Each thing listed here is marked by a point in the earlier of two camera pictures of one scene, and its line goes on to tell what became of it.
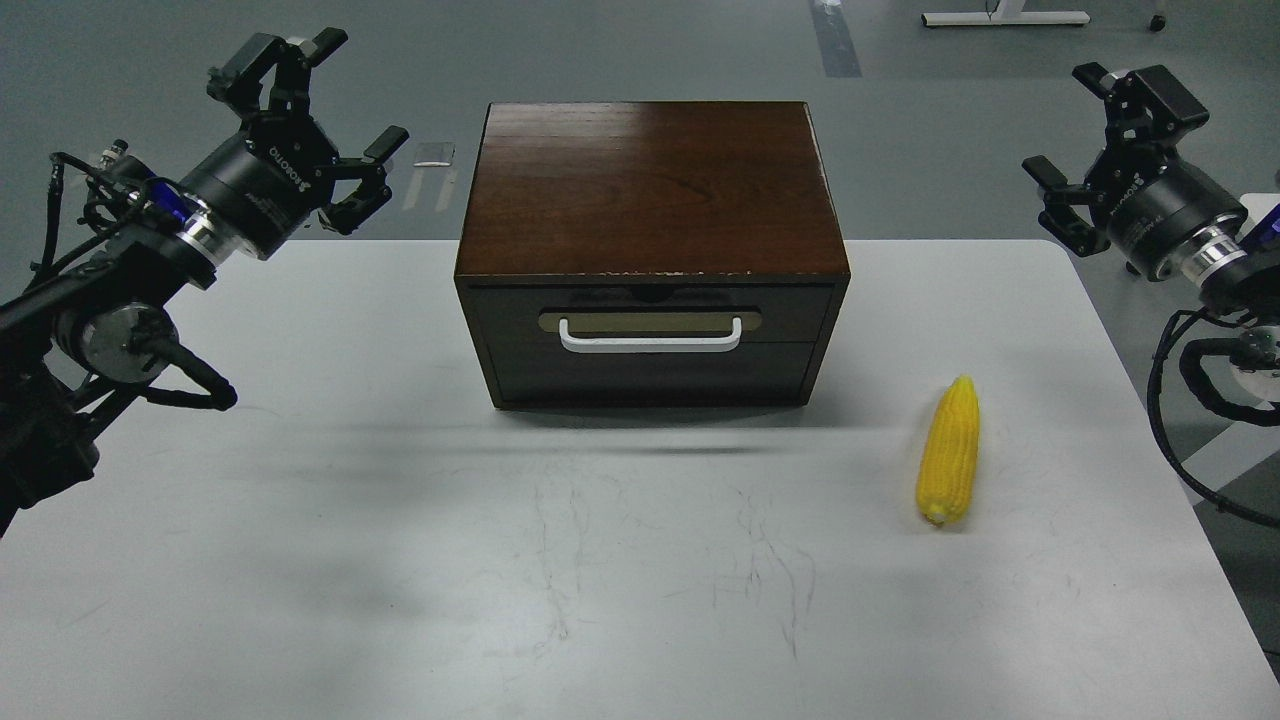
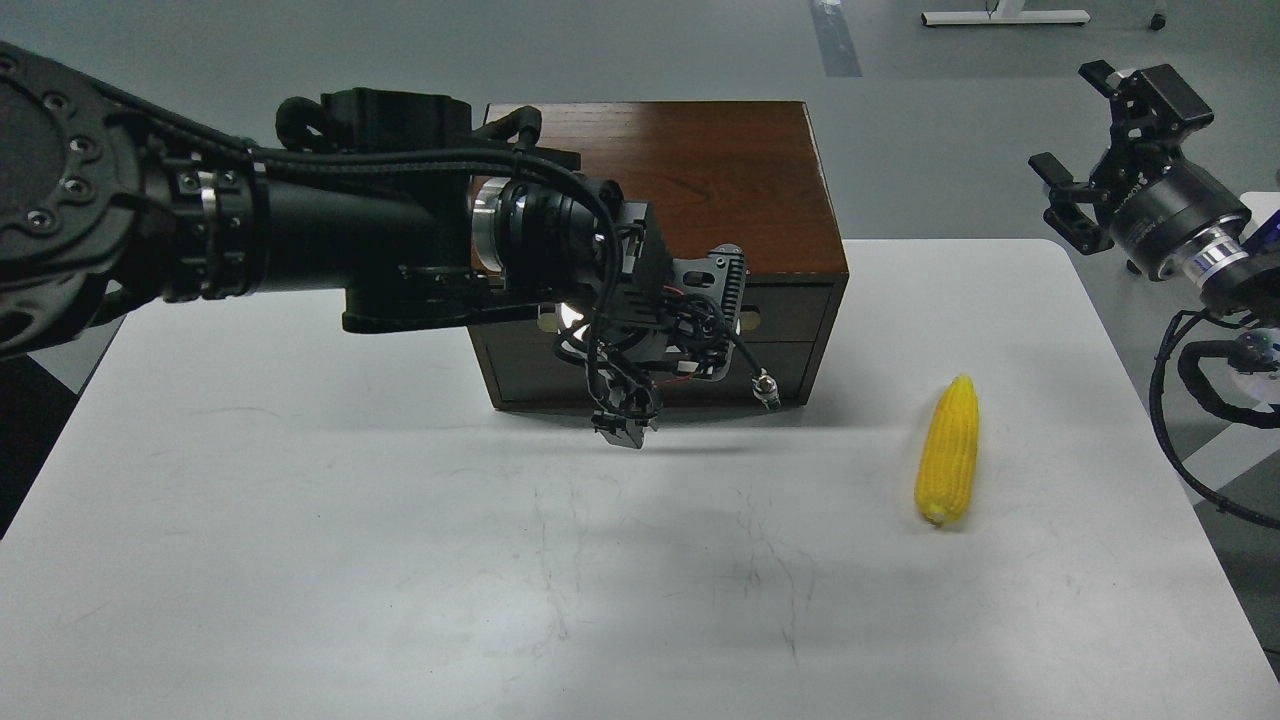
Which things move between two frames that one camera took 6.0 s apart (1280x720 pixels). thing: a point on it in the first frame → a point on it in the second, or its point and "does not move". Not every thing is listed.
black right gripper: x=1153 y=203 does not move
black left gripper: x=259 y=186 → x=684 y=312
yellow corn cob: x=949 y=453 does not move
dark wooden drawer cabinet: x=648 y=254 does not move
